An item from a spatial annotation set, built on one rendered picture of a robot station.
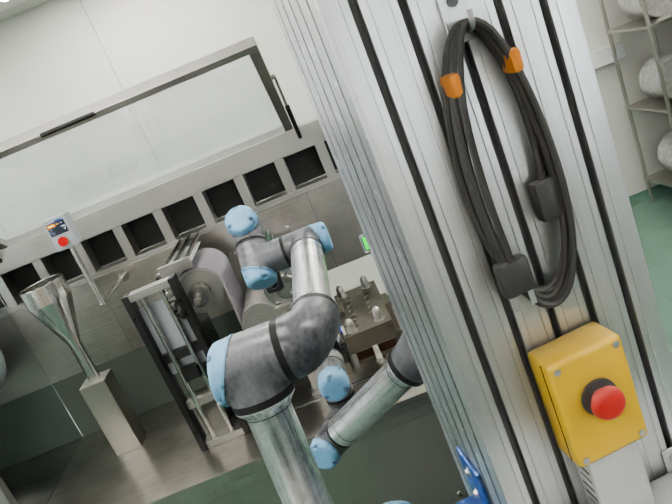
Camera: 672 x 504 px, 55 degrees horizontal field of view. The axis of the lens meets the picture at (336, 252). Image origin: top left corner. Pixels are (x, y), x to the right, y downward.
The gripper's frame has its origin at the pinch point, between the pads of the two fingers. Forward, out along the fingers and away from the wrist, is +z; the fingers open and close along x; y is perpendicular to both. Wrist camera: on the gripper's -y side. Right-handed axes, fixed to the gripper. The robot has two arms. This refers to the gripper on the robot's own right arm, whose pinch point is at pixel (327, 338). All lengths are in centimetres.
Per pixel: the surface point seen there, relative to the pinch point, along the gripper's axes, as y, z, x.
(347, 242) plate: 12, 46, -16
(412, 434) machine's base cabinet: -32.0, -13.3, -12.6
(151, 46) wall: 122, 279, 54
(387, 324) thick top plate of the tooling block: -7.2, 9.5, -18.2
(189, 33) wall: 120, 279, 28
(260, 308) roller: 12.1, 13.6, 16.5
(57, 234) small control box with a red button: 57, 15, 62
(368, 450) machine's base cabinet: -31.5, -13.3, 0.9
